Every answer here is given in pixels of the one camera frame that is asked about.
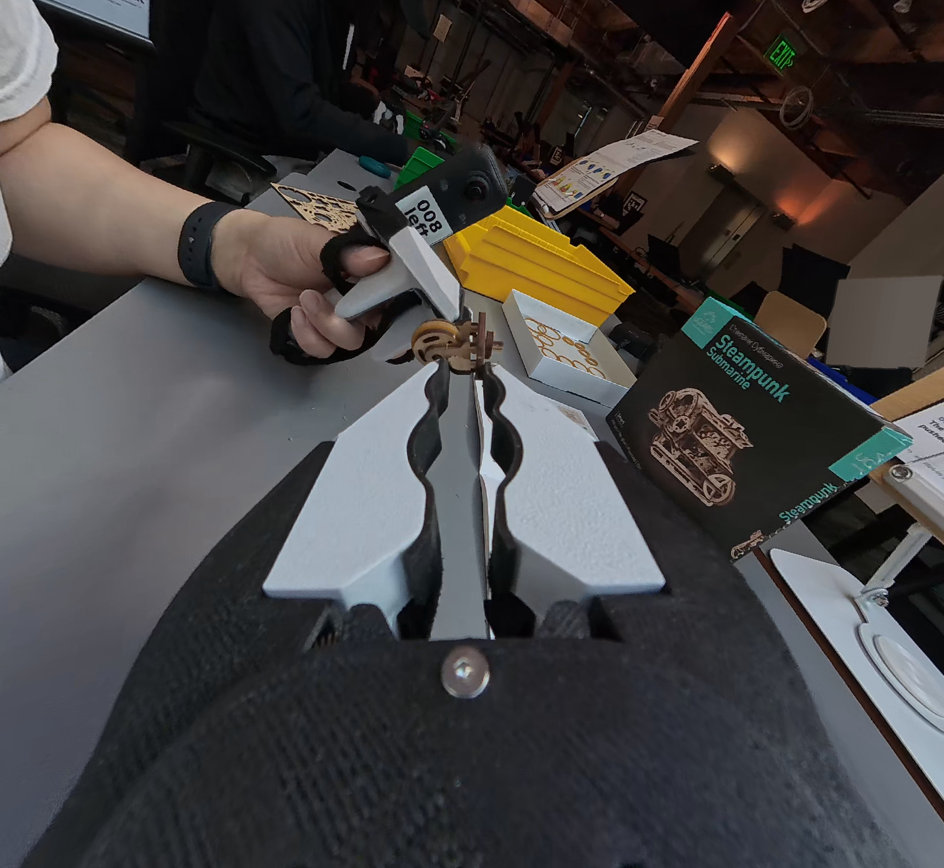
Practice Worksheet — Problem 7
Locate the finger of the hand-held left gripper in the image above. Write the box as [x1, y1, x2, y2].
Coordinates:
[387, 223, 467, 325]
[334, 275, 438, 322]

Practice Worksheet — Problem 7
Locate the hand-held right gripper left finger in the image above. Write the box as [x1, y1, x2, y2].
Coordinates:
[262, 359, 454, 635]

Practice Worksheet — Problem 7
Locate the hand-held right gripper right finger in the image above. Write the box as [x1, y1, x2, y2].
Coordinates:
[483, 365, 668, 623]

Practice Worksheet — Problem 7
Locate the wooden wheel with rubber band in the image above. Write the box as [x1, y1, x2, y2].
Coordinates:
[411, 320, 460, 369]

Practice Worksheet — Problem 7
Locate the wooden gear axle assembly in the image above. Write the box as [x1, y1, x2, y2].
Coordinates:
[451, 311, 505, 376]

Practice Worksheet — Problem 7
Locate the person's left forearm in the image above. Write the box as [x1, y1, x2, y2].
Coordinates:
[0, 95, 196, 288]

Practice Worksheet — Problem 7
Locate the grey desk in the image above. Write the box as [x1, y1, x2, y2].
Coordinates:
[0, 149, 944, 868]

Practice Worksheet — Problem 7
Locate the person's left hand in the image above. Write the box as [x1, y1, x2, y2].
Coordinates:
[214, 208, 392, 362]

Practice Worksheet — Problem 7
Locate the green plastic bin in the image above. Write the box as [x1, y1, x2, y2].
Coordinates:
[394, 145, 448, 191]

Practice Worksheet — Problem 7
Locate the yellow plastic bin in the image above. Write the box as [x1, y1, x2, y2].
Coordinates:
[472, 204, 591, 257]
[442, 223, 637, 328]

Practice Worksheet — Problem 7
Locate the open instruction booklet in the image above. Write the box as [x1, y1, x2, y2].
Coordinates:
[472, 374, 600, 508]

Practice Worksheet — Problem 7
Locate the plywood parts sheet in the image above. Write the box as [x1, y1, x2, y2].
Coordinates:
[269, 182, 364, 234]

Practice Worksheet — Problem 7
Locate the white cardboard tray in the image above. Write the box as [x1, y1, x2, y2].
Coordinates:
[501, 289, 637, 409]

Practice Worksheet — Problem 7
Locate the pile of tan rubber bands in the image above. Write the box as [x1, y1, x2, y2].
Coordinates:
[527, 318, 610, 379]

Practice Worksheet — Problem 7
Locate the black model kit box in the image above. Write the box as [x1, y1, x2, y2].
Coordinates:
[606, 296, 914, 561]

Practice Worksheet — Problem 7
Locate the black box device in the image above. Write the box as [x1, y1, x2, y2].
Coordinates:
[612, 322, 659, 362]

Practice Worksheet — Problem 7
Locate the black smartwatch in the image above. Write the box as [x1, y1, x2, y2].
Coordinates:
[177, 201, 244, 292]

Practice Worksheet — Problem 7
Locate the tan chair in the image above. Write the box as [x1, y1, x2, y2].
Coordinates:
[752, 289, 828, 360]

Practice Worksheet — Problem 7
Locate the black office chair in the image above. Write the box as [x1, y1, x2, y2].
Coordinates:
[125, 0, 278, 200]

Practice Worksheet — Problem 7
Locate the white shirt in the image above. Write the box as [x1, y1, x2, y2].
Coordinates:
[0, 0, 60, 382]

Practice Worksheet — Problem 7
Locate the wooden support post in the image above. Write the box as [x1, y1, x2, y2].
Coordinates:
[652, 13, 740, 141]

